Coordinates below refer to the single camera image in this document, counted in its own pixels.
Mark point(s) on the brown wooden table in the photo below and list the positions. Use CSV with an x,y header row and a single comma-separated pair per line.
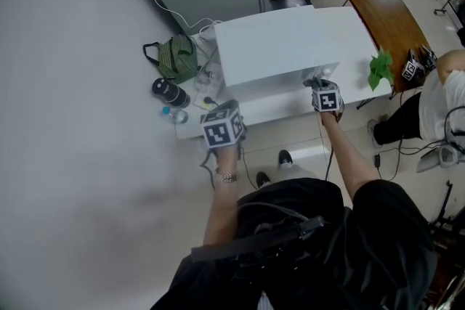
x,y
381,11

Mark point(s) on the green leafy plant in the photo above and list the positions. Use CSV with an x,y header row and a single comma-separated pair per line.
x,y
379,69

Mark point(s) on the grey white floor device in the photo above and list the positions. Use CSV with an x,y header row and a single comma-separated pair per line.
x,y
441,156

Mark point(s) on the black box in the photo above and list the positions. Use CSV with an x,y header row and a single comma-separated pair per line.
x,y
290,3

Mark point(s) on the person's light trousers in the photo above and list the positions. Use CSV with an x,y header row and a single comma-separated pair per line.
x,y
299,172

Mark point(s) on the clear plastic packet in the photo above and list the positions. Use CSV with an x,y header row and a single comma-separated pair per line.
x,y
210,78

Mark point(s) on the person's black shirt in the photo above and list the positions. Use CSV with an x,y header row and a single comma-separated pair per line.
x,y
345,257

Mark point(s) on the black power adapter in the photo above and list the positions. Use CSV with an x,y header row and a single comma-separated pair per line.
x,y
378,160

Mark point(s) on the black metal stand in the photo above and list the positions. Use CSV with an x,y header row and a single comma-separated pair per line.
x,y
445,207

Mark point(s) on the black thermos bottle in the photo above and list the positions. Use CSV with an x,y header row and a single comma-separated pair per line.
x,y
170,92

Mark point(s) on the clear plastic water bottle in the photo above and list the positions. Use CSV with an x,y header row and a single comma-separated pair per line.
x,y
176,115

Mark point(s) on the white table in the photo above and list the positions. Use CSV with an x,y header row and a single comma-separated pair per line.
x,y
276,109

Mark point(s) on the person's right forearm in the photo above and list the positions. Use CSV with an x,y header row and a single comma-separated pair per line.
x,y
345,152

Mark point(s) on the person's left forearm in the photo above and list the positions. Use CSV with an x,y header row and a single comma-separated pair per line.
x,y
223,199

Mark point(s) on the spare hand-held gripper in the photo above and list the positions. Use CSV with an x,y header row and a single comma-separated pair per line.
x,y
414,69

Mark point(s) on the white power strip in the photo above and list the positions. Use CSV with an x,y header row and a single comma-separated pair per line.
x,y
200,101

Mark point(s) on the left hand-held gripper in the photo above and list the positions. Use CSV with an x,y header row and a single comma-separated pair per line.
x,y
219,132

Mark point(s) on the green striped bag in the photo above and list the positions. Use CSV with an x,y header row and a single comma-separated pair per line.
x,y
178,58

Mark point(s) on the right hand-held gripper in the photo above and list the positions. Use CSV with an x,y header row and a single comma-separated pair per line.
x,y
325,100

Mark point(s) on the white microwave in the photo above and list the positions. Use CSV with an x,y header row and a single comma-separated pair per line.
x,y
276,43

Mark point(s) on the black plug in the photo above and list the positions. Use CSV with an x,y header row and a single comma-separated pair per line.
x,y
210,101

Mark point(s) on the wheeled metal rack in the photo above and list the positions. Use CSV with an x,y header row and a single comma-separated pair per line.
x,y
450,3

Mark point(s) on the person's black shoe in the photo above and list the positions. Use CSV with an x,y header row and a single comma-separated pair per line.
x,y
262,179
285,157

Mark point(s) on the grey cloth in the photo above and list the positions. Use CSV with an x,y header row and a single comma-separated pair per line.
x,y
309,83

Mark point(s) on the metal wristwatch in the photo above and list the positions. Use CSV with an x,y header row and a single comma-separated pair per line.
x,y
226,177

